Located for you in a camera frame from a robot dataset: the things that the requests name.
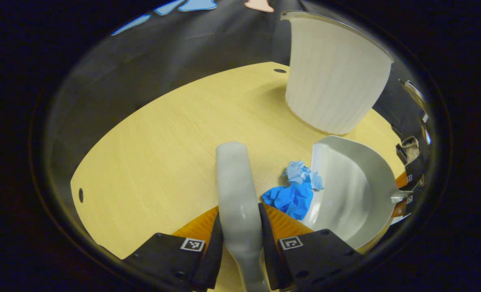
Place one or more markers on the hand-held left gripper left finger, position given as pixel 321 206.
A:
pixel 210 255

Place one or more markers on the white plastic garbage bin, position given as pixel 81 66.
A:
pixel 333 81

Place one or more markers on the wooden desktop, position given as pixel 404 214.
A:
pixel 163 162

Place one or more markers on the dark blue paper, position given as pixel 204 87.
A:
pixel 291 200

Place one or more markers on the light blue paper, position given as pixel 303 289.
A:
pixel 301 172

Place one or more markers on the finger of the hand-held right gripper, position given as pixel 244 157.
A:
pixel 410 202
pixel 413 176

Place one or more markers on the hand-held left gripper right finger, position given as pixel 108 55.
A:
pixel 269 251

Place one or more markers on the small grey broom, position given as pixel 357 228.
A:
pixel 236 194

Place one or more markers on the grey plastic dustpan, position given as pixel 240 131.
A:
pixel 346 194

